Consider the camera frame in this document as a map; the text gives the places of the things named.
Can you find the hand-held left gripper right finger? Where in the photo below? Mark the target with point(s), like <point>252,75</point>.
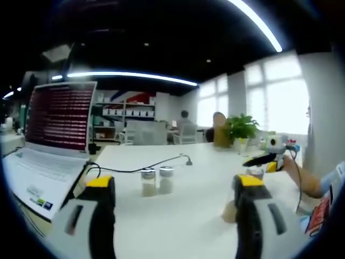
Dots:
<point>250,210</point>

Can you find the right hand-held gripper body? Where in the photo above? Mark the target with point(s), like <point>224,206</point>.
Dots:
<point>277,144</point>

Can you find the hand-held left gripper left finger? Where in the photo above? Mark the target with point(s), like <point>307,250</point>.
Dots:
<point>99,210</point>

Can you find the tall brown-filled seasoning bottle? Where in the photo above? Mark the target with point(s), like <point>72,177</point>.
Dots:
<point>229,214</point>

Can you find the person's right hand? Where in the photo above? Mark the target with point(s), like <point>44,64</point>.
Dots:
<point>290,166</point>

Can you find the green potted plant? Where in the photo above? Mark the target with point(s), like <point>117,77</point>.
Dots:
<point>241,126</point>

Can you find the brown paper bag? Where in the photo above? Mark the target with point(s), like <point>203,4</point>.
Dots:
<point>222,136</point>

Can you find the large bright window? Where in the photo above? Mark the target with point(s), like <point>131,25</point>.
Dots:
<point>277,94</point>
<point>213,102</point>

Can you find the white office chair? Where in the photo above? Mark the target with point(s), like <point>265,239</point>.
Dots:
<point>188,134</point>

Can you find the grey mesh office chair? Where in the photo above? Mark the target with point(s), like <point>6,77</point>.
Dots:
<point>147,132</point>

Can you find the white storage shelf unit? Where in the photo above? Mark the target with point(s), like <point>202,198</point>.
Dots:
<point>126,113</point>

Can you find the white laptop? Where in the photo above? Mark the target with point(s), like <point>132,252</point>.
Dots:
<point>59,116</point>

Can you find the straight ceiling light strip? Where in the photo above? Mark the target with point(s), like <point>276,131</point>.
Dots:
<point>129,75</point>

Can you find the white ceiling air conditioner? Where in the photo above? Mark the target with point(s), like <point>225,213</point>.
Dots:
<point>56,52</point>

